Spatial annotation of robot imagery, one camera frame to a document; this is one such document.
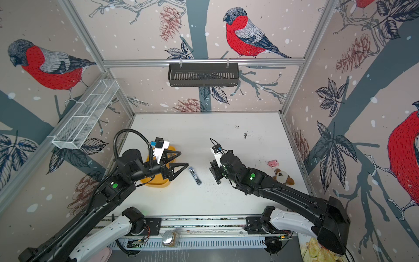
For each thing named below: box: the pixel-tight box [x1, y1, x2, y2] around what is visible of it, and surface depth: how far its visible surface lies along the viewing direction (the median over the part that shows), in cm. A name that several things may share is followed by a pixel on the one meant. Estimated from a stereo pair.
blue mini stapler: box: [188, 167, 202, 186], surface depth 90 cm
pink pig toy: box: [267, 159, 280, 169], surface depth 94 cm
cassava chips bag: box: [297, 232, 349, 262], surface depth 65 cm
